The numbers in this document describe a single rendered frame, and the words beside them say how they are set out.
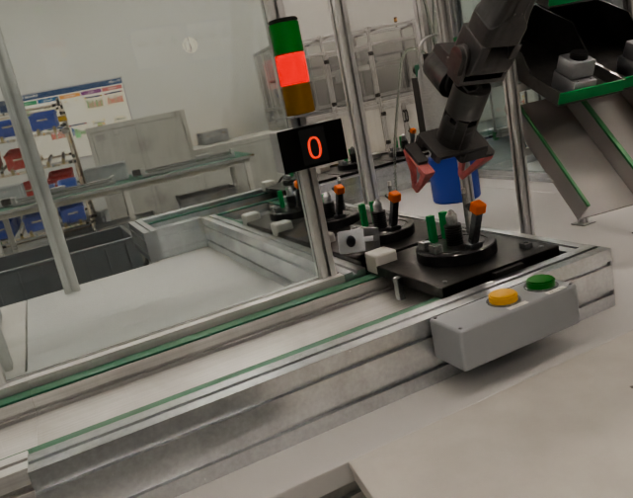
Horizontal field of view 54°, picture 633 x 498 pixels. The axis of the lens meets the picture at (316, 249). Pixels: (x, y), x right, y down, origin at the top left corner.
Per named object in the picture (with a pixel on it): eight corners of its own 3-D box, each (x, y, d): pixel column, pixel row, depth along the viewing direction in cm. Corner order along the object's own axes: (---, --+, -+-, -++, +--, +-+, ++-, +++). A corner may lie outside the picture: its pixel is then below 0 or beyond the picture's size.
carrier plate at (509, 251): (560, 256, 104) (559, 244, 104) (443, 300, 95) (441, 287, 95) (468, 237, 126) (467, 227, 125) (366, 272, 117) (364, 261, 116)
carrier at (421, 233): (464, 236, 127) (455, 177, 124) (362, 271, 118) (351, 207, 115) (400, 223, 149) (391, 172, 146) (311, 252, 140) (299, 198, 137)
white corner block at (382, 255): (400, 270, 114) (396, 248, 113) (379, 277, 113) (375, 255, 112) (387, 265, 119) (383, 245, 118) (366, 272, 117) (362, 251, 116)
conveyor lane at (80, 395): (565, 305, 106) (559, 250, 104) (52, 520, 75) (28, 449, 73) (460, 275, 132) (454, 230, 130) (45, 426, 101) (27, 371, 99)
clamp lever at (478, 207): (482, 243, 104) (487, 204, 100) (472, 246, 103) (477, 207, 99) (468, 233, 107) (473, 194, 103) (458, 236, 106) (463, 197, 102)
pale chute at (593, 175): (640, 203, 112) (653, 188, 108) (577, 220, 109) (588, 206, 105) (560, 96, 126) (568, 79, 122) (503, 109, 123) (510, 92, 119)
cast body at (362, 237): (336, 231, 120) (357, 230, 125) (339, 254, 120) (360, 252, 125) (371, 226, 114) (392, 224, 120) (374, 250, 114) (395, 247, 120)
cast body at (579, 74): (593, 95, 108) (602, 55, 103) (572, 100, 107) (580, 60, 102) (565, 77, 114) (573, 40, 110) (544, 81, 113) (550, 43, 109)
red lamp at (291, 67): (314, 80, 104) (308, 49, 103) (287, 85, 102) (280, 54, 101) (302, 82, 108) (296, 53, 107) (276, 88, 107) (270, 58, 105)
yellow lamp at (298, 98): (320, 110, 105) (314, 80, 104) (293, 116, 103) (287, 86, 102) (308, 112, 110) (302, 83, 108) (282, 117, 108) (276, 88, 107)
